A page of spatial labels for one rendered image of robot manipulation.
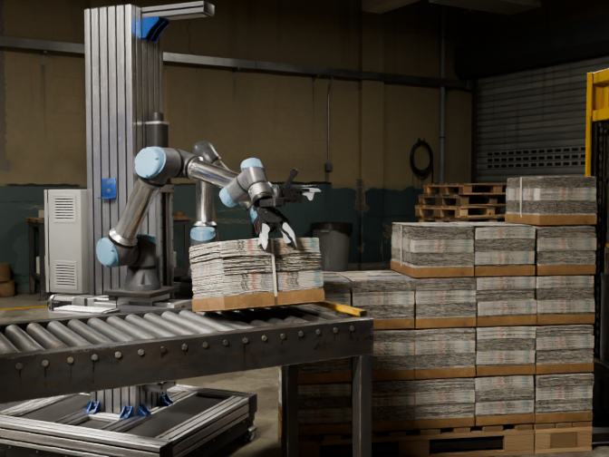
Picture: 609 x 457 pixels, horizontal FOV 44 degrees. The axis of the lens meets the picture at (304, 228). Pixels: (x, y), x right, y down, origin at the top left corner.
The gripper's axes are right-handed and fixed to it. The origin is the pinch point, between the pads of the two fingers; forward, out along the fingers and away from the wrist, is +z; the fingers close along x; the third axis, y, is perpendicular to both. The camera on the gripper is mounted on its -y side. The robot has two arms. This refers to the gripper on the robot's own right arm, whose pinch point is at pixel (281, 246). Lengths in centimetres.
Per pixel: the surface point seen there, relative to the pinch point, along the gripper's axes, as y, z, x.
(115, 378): 9, 34, 59
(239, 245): 5.3, -4.2, 11.8
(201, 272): 26.3, -6.4, 17.9
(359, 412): 24, 52, -23
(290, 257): 7.9, 0.1, -6.8
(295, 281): 11.9, 7.5, -8.2
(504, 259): 39, -7, -134
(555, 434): 78, 66, -156
